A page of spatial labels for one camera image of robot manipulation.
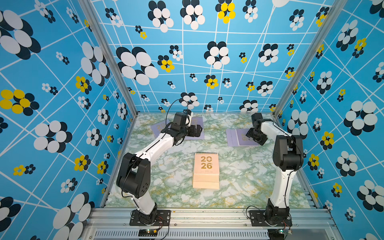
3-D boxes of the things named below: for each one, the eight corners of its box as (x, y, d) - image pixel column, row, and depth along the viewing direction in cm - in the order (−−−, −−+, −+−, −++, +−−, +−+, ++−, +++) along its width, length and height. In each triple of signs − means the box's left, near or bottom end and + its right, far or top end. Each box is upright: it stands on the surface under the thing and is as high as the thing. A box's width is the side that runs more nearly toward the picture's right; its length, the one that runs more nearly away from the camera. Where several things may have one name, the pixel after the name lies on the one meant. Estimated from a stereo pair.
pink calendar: (192, 189, 85) (192, 186, 82) (193, 155, 99) (193, 152, 95) (221, 189, 85) (222, 186, 81) (217, 155, 99) (218, 152, 95)
